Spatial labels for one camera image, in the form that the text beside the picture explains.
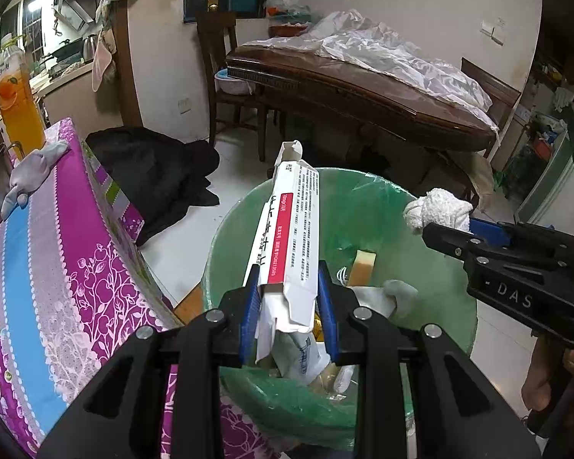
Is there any grey white cloth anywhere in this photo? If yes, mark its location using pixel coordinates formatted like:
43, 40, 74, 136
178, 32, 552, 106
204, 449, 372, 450
354, 280, 419, 319

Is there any dark wooden table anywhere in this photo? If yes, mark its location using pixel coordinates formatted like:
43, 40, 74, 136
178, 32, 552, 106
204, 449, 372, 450
225, 41, 501, 151

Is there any grey cloth glove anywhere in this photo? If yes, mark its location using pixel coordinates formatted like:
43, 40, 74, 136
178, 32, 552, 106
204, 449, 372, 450
0, 141, 72, 222

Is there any black cloth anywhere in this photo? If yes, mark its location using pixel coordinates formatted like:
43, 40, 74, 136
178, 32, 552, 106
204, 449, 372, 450
85, 127, 221, 247

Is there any clear plastic sheet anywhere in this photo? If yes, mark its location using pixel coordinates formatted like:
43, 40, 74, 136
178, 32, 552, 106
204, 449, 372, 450
241, 10, 501, 130

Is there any orange juice bottle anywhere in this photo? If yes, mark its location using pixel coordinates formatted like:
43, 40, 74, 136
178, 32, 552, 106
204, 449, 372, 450
0, 45, 46, 158

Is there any person's right hand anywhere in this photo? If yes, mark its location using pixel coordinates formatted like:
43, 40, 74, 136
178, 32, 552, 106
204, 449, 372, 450
521, 344, 574, 414

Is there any white wall socket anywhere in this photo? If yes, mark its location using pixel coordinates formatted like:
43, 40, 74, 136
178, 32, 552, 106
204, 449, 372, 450
481, 19, 505, 44

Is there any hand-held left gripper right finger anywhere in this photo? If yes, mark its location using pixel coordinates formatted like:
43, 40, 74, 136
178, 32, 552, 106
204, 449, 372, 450
317, 260, 541, 459

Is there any pink hanging towel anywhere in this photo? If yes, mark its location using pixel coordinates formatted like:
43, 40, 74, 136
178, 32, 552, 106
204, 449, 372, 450
92, 24, 118, 91

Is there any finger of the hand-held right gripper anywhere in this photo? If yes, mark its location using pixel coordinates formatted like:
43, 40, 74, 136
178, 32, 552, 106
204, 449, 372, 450
422, 222, 498, 273
470, 217, 574, 261

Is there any white paper towel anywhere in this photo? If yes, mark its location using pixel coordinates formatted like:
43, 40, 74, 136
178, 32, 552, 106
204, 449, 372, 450
403, 188, 474, 236

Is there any yellow sponge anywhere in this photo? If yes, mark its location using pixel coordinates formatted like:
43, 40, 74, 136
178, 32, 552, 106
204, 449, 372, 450
347, 250, 378, 288

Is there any white carton with red label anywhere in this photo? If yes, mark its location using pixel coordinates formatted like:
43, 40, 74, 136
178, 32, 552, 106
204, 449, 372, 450
243, 140, 322, 364

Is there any blue basin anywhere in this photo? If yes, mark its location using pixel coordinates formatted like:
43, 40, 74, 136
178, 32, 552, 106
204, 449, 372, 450
214, 68, 254, 96

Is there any range hood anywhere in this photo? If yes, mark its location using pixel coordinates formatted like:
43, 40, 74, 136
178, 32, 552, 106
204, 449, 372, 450
52, 0, 96, 27

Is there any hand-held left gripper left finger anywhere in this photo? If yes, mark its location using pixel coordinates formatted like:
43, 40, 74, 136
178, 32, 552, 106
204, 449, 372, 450
37, 263, 264, 459

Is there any green trash bin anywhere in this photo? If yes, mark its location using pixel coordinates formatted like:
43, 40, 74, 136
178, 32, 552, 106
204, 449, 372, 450
202, 167, 479, 450

